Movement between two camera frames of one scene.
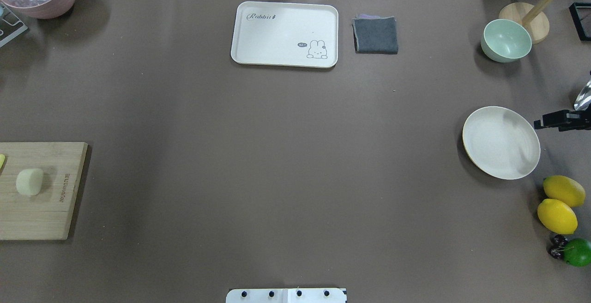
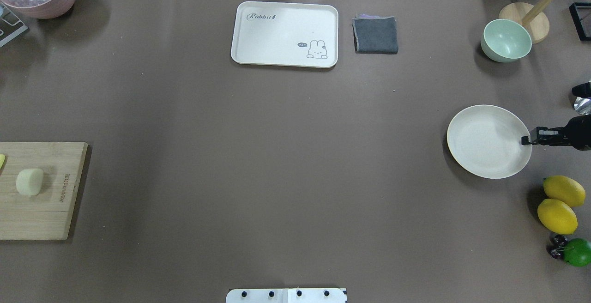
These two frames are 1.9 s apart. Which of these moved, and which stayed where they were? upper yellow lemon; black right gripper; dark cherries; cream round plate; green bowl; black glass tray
Moved: cream round plate; black right gripper
Stayed: upper yellow lemon; green bowl; black glass tray; dark cherries
